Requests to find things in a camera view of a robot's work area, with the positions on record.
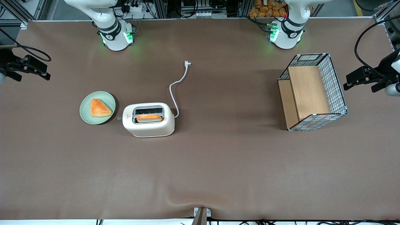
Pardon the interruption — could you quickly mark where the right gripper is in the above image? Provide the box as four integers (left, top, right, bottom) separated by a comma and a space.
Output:
0, 47, 51, 83

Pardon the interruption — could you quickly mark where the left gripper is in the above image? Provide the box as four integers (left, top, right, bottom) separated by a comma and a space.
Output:
343, 49, 400, 93

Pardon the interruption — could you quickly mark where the white two-slot toaster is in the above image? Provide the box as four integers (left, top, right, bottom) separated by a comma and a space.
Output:
117, 102, 176, 138

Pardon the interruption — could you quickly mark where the wooden shelf insert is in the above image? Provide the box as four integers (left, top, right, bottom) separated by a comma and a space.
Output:
278, 65, 333, 130

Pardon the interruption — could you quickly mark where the pale green plate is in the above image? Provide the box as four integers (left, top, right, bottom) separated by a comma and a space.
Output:
79, 91, 116, 125

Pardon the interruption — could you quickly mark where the triangular orange pastry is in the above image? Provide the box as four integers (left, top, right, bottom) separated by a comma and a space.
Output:
90, 98, 113, 118

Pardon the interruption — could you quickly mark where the white power strip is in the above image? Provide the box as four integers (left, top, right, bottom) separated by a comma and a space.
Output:
120, 0, 147, 15

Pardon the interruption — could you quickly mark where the pile of orange bread rolls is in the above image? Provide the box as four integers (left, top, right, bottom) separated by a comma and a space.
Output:
249, 0, 314, 18

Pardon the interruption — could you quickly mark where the toast slice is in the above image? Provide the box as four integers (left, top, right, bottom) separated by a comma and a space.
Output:
136, 114, 163, 123

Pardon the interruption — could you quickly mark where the white connector block row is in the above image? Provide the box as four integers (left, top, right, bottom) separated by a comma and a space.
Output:
181, 11, 228, 19

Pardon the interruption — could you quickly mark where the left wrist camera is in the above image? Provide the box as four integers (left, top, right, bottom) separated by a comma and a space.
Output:
385, 82, 400, 97

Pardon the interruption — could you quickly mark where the wire basket with wooden shelf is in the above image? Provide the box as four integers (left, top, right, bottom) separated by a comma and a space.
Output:
279, 53, 348, 131

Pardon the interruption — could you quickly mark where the black wire basket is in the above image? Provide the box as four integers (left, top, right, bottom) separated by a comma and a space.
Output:
277, 53, 348, 132

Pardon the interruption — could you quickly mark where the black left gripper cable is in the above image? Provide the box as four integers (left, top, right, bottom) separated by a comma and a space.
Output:
354, 15, 400, 80

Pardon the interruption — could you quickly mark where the white power cord with plug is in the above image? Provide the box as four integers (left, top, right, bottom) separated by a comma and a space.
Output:
169, 61, 192, 119

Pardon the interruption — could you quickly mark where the camera mount post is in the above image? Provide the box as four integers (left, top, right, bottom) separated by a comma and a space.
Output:
191, 207, 212, 225

